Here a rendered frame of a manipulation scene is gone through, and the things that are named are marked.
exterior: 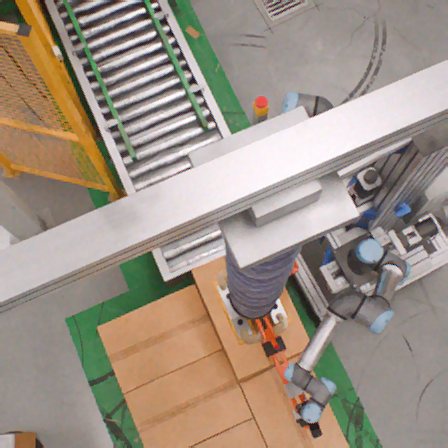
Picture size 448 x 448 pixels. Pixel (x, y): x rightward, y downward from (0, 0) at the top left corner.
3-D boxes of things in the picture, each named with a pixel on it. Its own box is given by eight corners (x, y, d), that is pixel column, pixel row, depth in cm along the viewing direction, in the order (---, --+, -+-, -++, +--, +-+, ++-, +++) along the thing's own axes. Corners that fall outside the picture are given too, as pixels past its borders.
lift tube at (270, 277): (217, 265, 282) (204, 162, 161) (269, 242, 284) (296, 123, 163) (241, 318, 276) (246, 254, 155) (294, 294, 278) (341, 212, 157)
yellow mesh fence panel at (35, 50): (2, 175, 464) (-181, -2, 261) (6, 162, 466) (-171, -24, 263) (124, 204, 457) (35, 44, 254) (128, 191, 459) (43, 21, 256)
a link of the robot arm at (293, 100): (300, 179, 337) (316, 111, 289) (270, 174, 338) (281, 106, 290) (304, 159, 343) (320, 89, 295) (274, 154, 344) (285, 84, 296)
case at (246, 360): (195, 282, 387) (190, 269, 348) (259, 254, 390) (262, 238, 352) (238, 382, 372) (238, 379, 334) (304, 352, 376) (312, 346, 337)
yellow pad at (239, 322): (211, 283, 346) (211, 281, 341) (230, 275, 347) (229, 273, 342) (239, 345, 338) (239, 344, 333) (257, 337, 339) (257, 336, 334)
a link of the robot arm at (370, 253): (360, 238, 331) (365, 232, 318) (385, 253, 329) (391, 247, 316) (348, 259, 328) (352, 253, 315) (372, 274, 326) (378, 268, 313)
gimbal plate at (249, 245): (188, 160, 164) (186, 153, 159) (301, 112, 166) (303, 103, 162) (239, 273, 156) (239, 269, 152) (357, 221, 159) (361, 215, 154)
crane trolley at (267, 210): (226, 168, 159) (225, 154, 150) (288, 142, 160) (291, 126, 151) (255, 229, 155) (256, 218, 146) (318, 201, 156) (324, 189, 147)
